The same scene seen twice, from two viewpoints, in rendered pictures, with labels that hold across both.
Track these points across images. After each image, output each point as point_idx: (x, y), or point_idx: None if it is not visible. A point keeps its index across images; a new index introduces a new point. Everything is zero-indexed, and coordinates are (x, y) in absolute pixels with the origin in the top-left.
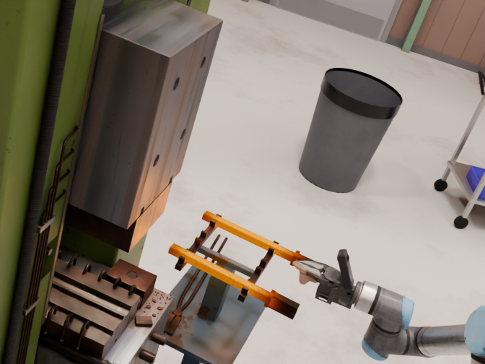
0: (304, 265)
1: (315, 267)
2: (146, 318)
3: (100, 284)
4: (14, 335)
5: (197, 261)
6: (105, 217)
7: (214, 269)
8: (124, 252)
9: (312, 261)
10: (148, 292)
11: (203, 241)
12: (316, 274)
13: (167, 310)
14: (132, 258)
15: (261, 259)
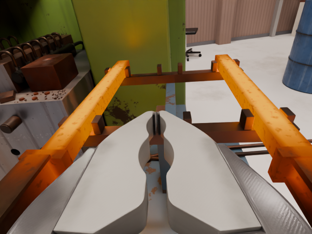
0: (139, 127)
1: (166, 176)
2: (9, 94)
3: (21, 53)
4: None
5: (107, 74)
6: None
7: (99, 85)
8: (108, 64)
9: (229, 148)
10: (38, 78)
11: (176, 78)
12: (63, 201)
13: (46, 108)
14: (142, 88)
15: (184, 111)
